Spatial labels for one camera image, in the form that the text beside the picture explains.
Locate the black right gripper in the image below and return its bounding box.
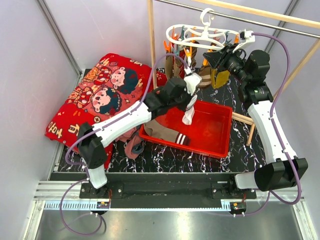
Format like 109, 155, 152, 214
203, 43, 250, 85

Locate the white round clip hanger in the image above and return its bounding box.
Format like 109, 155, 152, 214
165, 8, 239, 51

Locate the white sock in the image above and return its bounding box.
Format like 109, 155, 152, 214
184, 56, 193, 76
182, 95, 198, 126

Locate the tan sock brown cuff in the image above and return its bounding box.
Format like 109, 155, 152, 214
173, 58, 185, 79
164, 54, 174, 80

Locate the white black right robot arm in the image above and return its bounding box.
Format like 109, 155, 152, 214
203, 44, 308, 199

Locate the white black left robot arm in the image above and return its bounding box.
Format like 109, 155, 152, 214
76, 74, 202, 198

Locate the brown hanging sock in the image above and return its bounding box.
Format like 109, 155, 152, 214
197, 58, 212, 89

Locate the mustard yellow hanging sock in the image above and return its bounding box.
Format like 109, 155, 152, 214
210, 69, 230, 89

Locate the taupe ribbed sock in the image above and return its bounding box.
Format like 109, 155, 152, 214
143, 119, 180, 142

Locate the maroon striped cuff sock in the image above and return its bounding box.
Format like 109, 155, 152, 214
175, 133, 190, 146

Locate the metal hanging rod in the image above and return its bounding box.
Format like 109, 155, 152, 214
154, 0, 320, 38

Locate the red plastic bin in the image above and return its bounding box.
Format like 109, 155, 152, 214
139, 100, 232, 158

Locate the red cartoon bear pillow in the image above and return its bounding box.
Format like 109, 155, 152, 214
44, 52, 171, 169

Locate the pink and teal garment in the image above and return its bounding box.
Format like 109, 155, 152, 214
118, 127, 145, 160

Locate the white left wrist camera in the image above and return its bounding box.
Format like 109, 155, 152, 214
183, 72, 202, 96

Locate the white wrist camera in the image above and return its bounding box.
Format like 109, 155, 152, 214
233, 29, 256, 52
183, 72, 202, 96

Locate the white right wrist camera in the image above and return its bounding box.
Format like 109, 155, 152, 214
233, 29, 256, 52

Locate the wooden rack frame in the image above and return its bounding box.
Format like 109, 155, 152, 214
145, 0, 320, 146

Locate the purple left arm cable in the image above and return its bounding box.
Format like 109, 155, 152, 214
59, 54, 193, 236

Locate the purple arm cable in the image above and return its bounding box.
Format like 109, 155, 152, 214
251, 32, 303, 218
59, 54, 193, 236

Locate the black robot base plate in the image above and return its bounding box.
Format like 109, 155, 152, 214
79, 172, 257, 200

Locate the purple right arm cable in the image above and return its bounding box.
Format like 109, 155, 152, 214
251, 32, 303, 218

